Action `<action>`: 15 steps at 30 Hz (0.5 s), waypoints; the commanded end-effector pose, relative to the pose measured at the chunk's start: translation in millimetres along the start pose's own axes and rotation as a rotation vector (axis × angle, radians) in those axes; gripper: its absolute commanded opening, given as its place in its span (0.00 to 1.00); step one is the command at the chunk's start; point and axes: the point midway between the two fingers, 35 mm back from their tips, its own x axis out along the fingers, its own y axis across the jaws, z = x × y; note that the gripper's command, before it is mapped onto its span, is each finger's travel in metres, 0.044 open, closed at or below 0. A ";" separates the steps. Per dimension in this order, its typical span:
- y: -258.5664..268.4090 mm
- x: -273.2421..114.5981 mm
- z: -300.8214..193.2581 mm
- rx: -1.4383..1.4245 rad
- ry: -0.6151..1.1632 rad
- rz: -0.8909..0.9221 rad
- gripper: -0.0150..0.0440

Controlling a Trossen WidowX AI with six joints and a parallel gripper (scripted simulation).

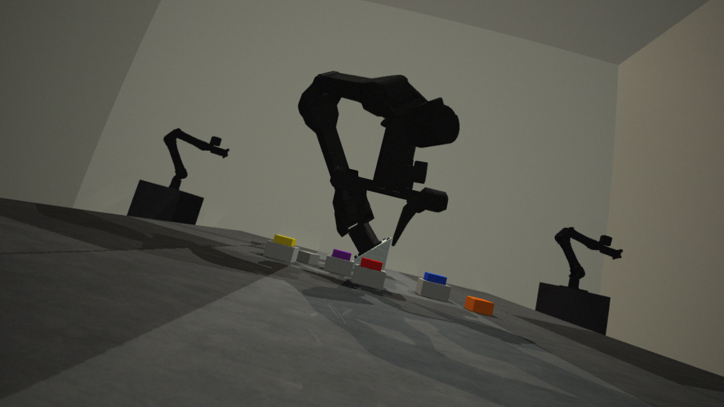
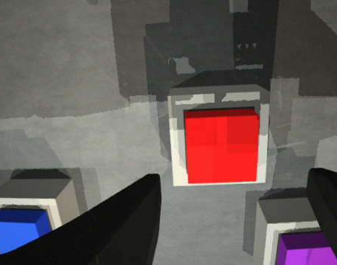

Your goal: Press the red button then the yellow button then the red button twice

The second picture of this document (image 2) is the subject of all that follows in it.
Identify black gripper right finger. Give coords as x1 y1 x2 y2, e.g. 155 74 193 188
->
306 167 337 259

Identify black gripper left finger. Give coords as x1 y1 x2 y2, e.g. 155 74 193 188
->
0 174 161 265

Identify red button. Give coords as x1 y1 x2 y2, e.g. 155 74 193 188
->
167 84 270 186

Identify blue push button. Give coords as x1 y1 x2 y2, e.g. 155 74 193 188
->
0 178 80 255

